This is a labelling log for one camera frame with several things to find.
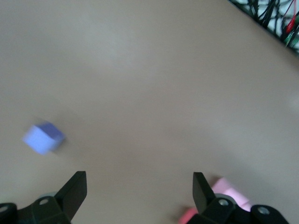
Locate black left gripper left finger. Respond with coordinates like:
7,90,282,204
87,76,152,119
0,171,88,224

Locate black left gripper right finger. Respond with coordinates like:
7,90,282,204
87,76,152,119
184,172,290,224

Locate red foam cube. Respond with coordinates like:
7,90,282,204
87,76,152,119
178,207,199,224

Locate pink foam cube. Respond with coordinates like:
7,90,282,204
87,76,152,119
210,176,253,212

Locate purple foam cube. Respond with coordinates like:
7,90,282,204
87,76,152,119
21,120,66,156

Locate brown table cover sheet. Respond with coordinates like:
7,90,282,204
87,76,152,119
0,0,299,224

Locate tangled black cables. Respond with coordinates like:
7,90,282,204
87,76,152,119
228,0,299,55

